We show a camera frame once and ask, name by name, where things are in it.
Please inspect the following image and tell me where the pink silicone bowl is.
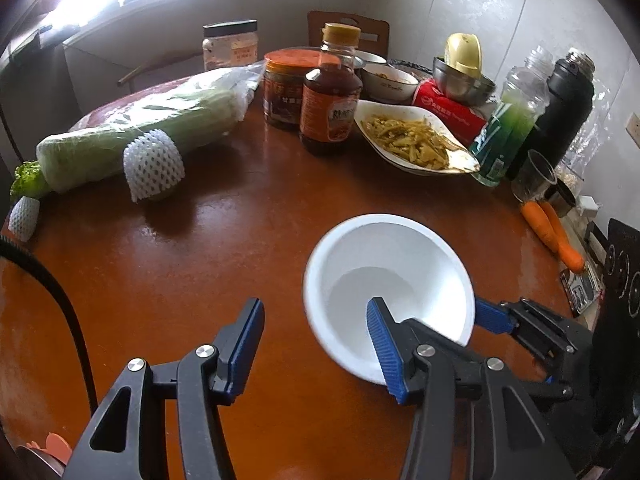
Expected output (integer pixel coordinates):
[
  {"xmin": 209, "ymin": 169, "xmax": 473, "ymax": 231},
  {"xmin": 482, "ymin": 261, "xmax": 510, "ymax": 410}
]
[{"xmin": 27, "ymin": 431, "xmax": 74, "ymax": 462}]

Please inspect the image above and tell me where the green lettuce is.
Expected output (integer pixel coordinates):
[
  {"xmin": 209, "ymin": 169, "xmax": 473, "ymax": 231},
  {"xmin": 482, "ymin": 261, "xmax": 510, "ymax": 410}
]
[{"xmin": 10, "ymin": 160, "xmax": 51, "ymax": 206}]

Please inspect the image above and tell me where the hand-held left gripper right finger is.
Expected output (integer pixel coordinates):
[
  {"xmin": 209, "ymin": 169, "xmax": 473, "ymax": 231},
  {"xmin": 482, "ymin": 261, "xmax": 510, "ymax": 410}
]
[{"xmin": 366, "ymin": 296, "xmax": 566, "ymax": 480}]

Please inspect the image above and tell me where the dark metal tin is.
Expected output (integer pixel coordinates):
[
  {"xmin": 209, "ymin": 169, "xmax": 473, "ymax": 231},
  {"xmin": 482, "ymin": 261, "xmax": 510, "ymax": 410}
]
[{"xmin": 542, "ymin": 177, "xmax": 583, "ymax": 218}]

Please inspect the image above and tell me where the clear plastic bag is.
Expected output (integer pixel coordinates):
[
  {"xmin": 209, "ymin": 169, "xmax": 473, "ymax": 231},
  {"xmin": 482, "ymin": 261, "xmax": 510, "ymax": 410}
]
[{"xmin": 565, "ymin": 80, "xmax": 613, "ymax": 181}]

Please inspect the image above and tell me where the white plate of food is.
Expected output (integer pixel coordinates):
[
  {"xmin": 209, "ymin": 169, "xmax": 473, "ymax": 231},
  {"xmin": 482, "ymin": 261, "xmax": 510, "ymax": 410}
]
[{"xmin": 353, "ymin": 99, "xmax": 481, "ymax": 177}]

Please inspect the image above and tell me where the wooden chair with cutout back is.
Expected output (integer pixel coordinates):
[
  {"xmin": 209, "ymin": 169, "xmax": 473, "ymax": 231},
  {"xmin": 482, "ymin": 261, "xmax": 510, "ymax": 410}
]
[{"xmin": 306, "ymin": 10, "xmax": 391, "ymax": 61}]

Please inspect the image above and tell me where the steel mixing bowl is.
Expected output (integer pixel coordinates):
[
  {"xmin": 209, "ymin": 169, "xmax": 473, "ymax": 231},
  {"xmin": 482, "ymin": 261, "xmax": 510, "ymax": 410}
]
[{"xmin": 432, "ymin": 56, "xmax": 497, "ymax": 106}]

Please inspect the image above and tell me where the fruit in white foam net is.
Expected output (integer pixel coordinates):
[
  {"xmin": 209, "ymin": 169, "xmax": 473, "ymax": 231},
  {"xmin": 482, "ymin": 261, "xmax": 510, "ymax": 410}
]
[
  {"xmin": 122, "ymin": 129, "xmax": 186, "ymax": 204},
  {"xmin": 7, "ymin": 196, "xmax": 41, "ymax": 242}
]

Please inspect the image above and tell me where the red tissue box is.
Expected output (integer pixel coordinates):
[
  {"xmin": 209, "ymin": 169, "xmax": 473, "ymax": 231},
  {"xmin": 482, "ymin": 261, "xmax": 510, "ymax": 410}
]
[{"xmin": 411, "ymin": 79, "xmax": 488, "ymax": 147}]

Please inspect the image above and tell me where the white ceramic bowl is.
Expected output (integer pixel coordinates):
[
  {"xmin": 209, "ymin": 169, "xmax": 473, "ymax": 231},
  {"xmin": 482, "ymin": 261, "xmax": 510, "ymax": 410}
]
[{"xmin": 352, "ymin": 50, "xmax": 388, "ymax": 68}]

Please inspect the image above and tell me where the black thermos flask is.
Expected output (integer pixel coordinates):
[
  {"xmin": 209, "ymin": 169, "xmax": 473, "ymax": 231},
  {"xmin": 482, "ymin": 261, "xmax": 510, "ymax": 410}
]
[{"xmin": 507, "ymin": 47, "xmax": 596, "ymax": 181}]

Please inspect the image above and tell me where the clear bottle with green liquid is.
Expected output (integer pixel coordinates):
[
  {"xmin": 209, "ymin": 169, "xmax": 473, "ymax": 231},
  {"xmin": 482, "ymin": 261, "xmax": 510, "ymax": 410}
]
[{"xmin": 470, "ymin": 45, "xmax": 551, "ymax": 188}]

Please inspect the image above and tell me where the napa cabbage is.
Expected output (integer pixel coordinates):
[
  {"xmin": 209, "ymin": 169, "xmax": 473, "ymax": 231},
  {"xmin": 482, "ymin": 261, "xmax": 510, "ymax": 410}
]
[{"xmin": 36, "ymin": 67, "xmax": 266, "ymax": 193}]

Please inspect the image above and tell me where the glass cup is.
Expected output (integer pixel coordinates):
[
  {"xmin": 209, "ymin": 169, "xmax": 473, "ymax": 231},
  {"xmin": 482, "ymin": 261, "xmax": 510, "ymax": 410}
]
[{"xmin": 511, "ymin": 149, "xmax": 558, "ymax": 203}]

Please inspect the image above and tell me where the yellow plastic cup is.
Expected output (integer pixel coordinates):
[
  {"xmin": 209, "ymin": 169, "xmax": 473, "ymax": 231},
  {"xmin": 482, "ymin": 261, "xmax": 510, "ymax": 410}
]
[{"xmin": 444, "ymin": 32, "xmax": 483, "ymax": 78}]

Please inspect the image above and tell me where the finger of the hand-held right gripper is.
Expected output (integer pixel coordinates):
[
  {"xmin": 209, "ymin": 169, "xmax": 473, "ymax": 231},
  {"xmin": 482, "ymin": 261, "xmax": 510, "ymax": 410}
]
[
  {"xmin": 474, "ymin": 297, "xmax": 593, "ymax": 366},
  {"xmin": 520, "ymin": 375, "xmax": 576, "ymax": 401}
]

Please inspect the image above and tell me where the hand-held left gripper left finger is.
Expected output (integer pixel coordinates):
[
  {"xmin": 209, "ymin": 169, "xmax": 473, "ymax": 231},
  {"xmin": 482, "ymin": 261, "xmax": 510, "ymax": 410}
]
[{"xmin": 72, "ymin": 297, "xmax": 266, "ymax": 480}]

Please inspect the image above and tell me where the clear jar with black lid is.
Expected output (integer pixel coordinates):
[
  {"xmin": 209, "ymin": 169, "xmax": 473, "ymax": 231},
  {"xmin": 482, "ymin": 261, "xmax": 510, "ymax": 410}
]
[{"xmin": 201, "ymin": 20, "xmax": 258, "ymax": 72}]

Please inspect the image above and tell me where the carrot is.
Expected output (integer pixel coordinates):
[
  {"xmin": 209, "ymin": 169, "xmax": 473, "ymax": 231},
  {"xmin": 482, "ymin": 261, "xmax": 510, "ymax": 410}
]
[
  {"xmin": 542, "ymin": 201, "xmax": 586, "ymax": 273},
  {"xmin": 520, "ymin": 201, "xmax": 560, "ymax": 253}
]

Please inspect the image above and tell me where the red lidded sauce jar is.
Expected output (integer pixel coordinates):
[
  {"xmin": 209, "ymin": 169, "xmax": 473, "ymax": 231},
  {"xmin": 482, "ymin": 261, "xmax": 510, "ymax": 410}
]
[{"xmin": 262, "ymin": 47, "xmax": 321, "ymax": 132}]

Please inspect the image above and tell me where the yellow capped sauce bottle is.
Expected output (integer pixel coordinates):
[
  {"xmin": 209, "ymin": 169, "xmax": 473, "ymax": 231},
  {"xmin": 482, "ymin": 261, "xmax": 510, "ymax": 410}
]
[{"xmin": 299, "ymin": 22, "xmax": 364, "ymax": 157}]

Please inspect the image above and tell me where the small flat card case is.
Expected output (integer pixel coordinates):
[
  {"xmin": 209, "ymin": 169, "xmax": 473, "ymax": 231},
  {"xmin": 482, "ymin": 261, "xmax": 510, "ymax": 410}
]
[{"xmin": 560, "ymin": 265, "xmax": 603, "ymax": 317}]

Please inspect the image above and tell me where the black cable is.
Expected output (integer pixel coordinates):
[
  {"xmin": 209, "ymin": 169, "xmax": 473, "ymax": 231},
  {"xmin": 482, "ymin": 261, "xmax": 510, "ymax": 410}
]
[{"xmin": 0, "ymin": 237, "xmax": 98, "ymax": 413}]

